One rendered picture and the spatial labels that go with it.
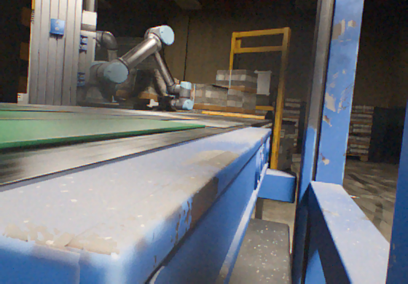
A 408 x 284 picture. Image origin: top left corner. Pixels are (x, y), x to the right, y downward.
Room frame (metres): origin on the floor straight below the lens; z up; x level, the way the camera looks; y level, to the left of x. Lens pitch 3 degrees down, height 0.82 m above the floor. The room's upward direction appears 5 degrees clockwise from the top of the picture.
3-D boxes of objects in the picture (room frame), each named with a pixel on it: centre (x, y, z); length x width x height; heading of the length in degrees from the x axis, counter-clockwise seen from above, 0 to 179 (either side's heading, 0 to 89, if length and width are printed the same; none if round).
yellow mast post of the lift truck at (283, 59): (3.66, -0.85, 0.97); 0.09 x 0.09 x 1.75; 54
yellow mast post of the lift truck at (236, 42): (4.05, -0.32, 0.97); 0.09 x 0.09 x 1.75; 54
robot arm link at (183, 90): (2.15, 0.16, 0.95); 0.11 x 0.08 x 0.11; 46
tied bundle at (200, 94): (3.02, 0.03, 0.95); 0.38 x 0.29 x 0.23; 54
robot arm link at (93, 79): (1.83, 0.62, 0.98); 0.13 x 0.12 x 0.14; 46
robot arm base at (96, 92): (1.83, 0.63, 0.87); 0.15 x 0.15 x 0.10
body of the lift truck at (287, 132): (4.15, -0.81, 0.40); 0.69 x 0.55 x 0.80; 54
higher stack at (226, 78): (3.50, -0.33, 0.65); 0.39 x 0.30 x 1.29; 54
